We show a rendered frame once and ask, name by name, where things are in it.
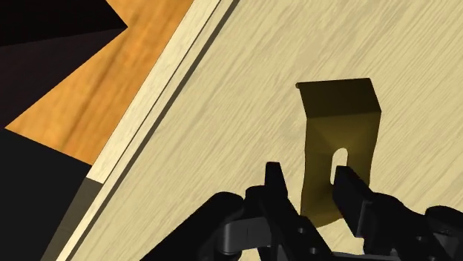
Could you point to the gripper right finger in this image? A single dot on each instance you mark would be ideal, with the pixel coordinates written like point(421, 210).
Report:
point(365, 202)

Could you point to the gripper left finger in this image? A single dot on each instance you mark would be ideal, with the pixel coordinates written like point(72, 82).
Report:
point(278, 202)

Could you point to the light wooden table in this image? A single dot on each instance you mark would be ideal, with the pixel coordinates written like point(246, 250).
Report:
point(253, 90)

